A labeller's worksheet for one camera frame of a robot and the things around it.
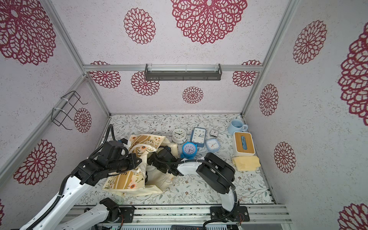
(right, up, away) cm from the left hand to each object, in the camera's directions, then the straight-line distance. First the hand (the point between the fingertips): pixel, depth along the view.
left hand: (141, 162), depth 71 cm
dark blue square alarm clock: (+32, +11, +32) cm, 47 cm away
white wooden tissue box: (+62, +6, +26) cm, 67 cm away
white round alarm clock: (+18, +11, +30) cm, 37 cm away
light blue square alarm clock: (+41, +5, +29) cm, 51 cm away
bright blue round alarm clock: (+25, +2, +26) cm, 36 cm away
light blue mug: (+62, +19, +38) cm, 75 cm away
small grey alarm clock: (+44, +13, +35) cm, 57 cm away
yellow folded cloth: (+61, -6, +19) cm, 64 cm away
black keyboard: (+24, -31, -2) cm, 39 cm away
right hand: (0, -4, +15) cm, 15 cm away
